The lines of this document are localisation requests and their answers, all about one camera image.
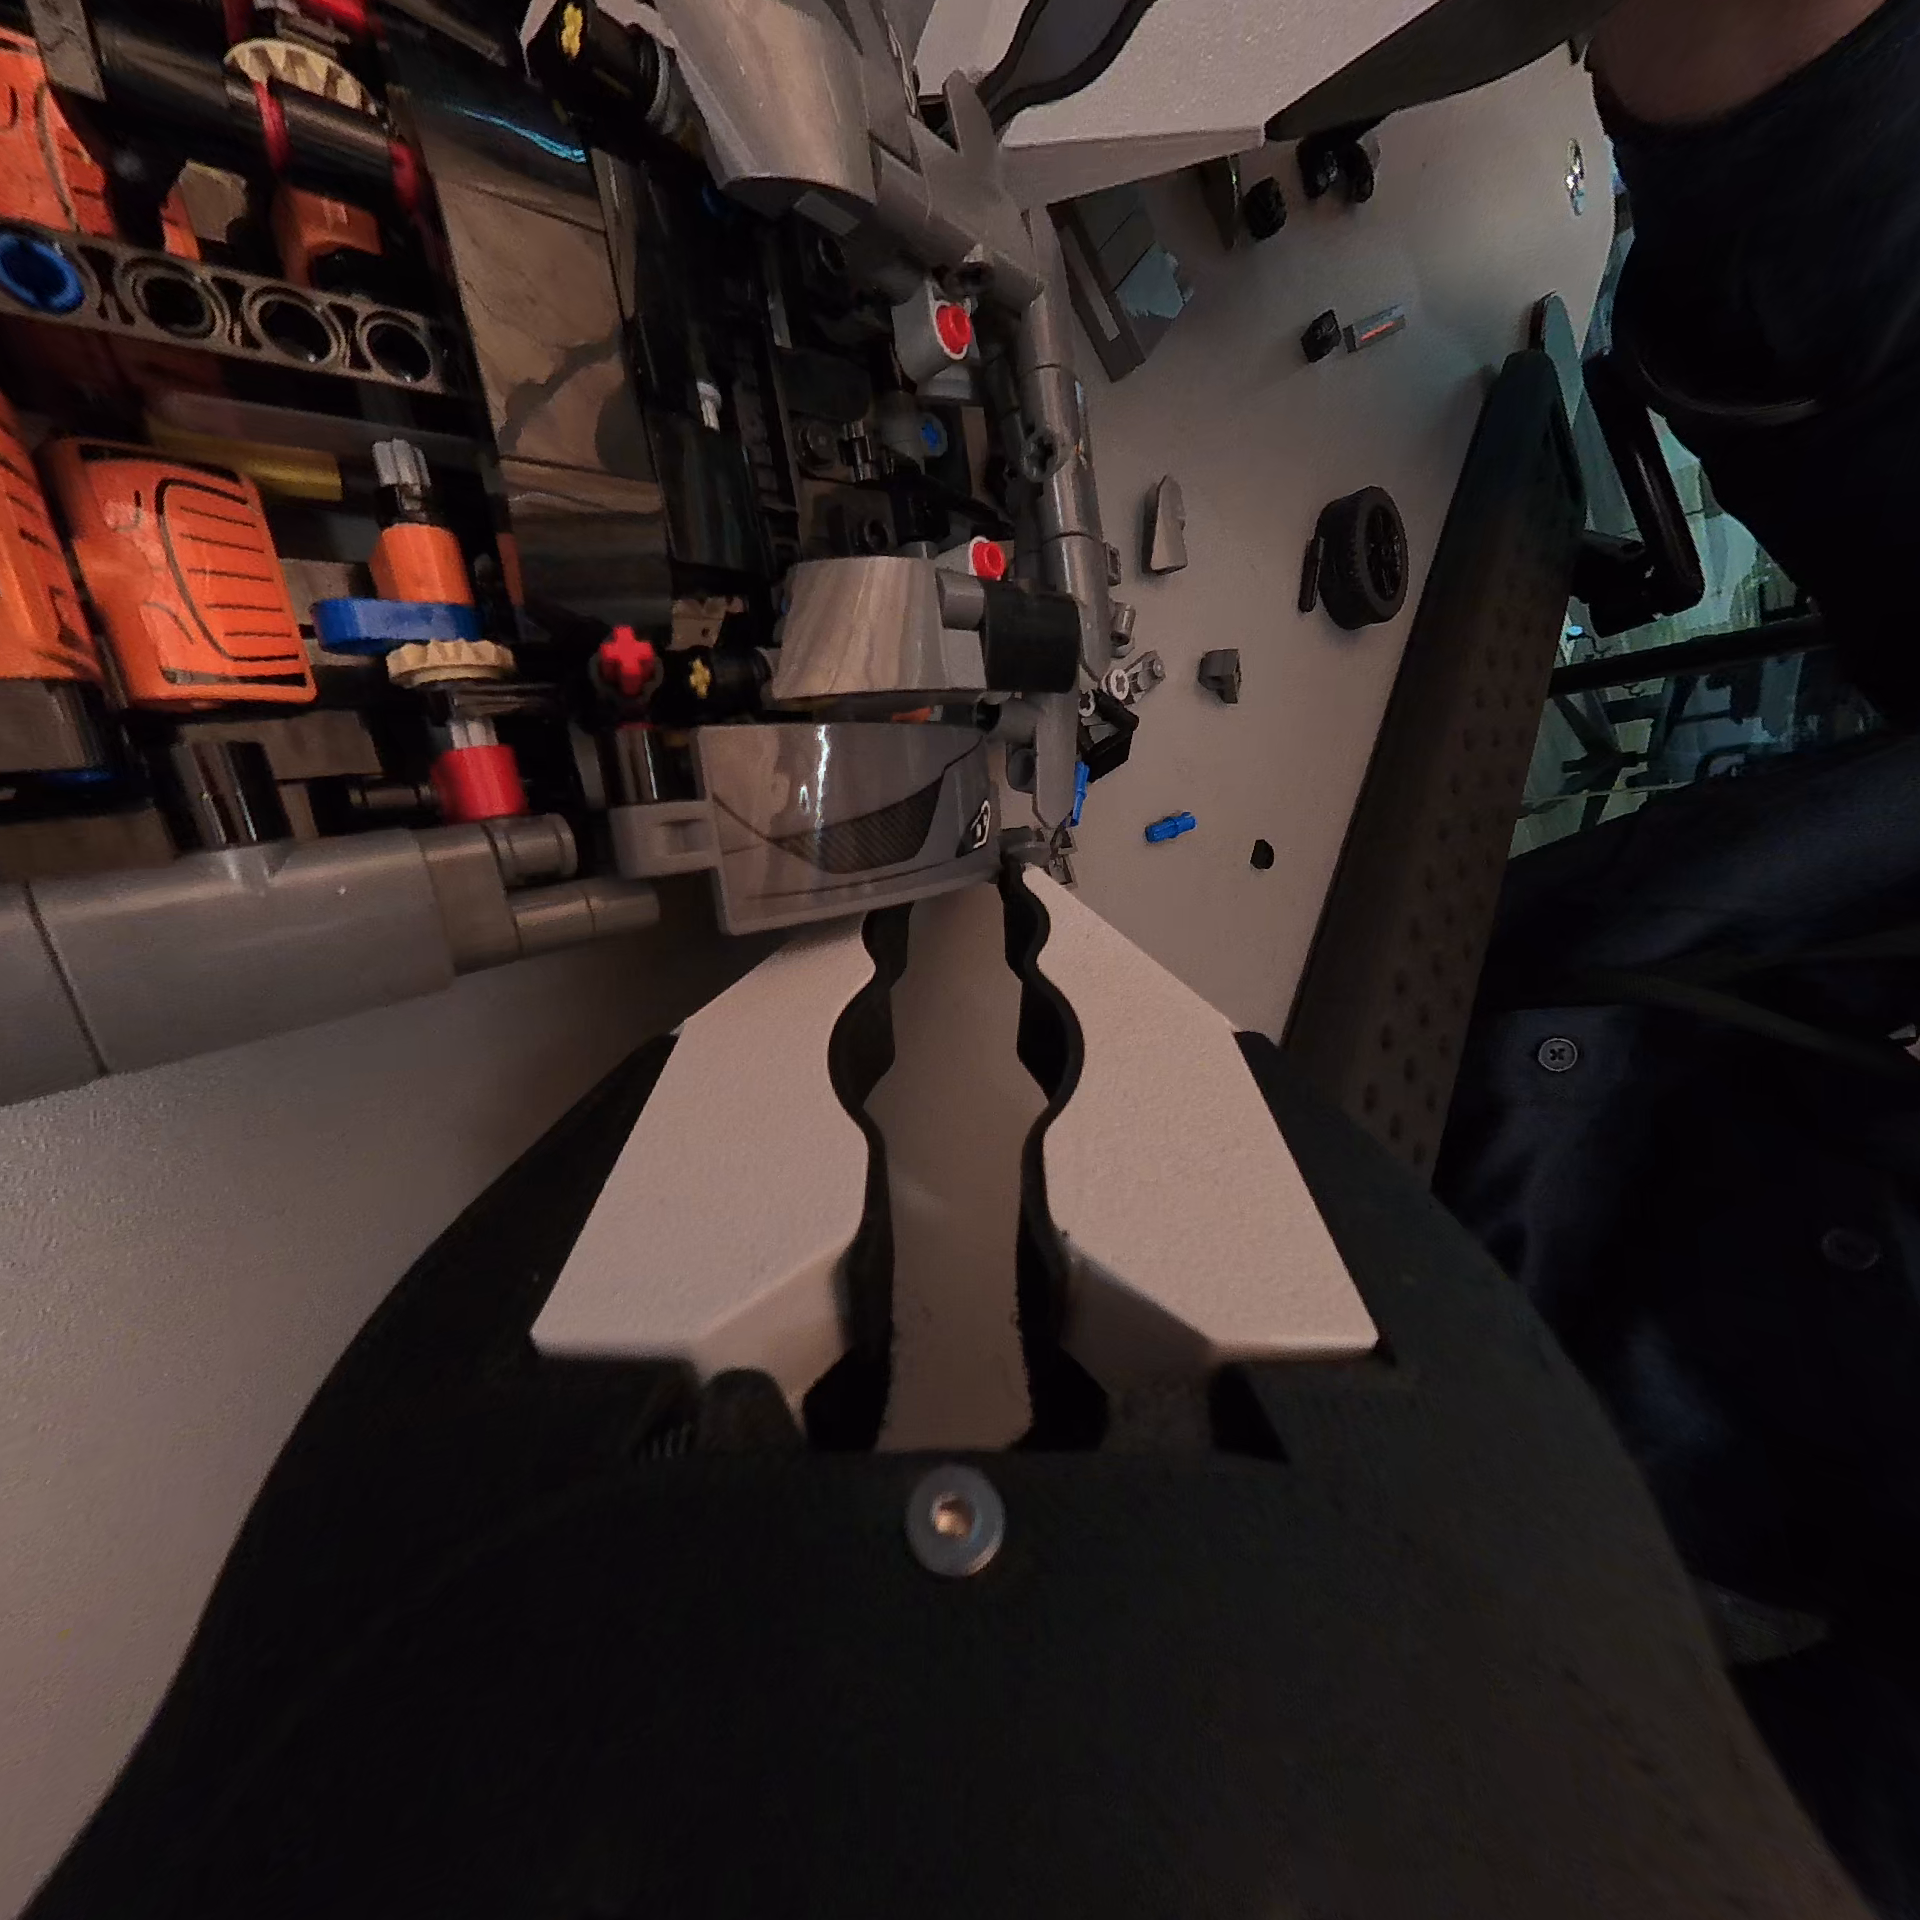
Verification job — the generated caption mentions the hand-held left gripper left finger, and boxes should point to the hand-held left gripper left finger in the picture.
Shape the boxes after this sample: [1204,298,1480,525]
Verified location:
[527,901,912,1450]

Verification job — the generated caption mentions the grey lego panel assembly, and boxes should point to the grey lego panel assembly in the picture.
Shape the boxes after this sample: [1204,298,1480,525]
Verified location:
[1047,192,1201,379]

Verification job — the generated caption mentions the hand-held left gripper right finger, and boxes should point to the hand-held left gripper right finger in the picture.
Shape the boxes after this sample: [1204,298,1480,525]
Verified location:
[996,873,1383,1450]

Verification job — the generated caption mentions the black lego wheel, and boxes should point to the black lego wheel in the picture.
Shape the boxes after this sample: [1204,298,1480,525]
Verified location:
[1295,482,1412,633]

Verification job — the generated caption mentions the pile of small lego pieces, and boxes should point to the pile of small lego pieces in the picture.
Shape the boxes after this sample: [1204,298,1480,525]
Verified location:
[1076,596,1168,785]

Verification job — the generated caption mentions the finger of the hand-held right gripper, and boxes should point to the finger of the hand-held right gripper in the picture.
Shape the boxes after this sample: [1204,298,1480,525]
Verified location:
[977,0,1444,156]

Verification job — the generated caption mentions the grey lego car model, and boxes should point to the grey lego car model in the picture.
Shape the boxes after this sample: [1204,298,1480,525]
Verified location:
[0,0,1126,1113]

